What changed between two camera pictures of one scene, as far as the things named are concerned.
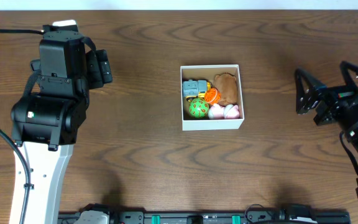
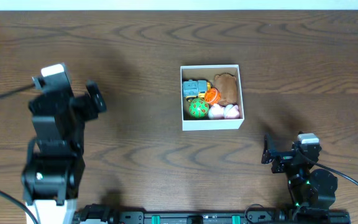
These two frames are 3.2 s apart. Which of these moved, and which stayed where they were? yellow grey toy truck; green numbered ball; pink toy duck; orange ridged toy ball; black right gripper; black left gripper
Moved: black left gripper; black right gripper
Stayed: orange ridged toy ball; yellow grey toy truck; green numbered ball; pink toy duck
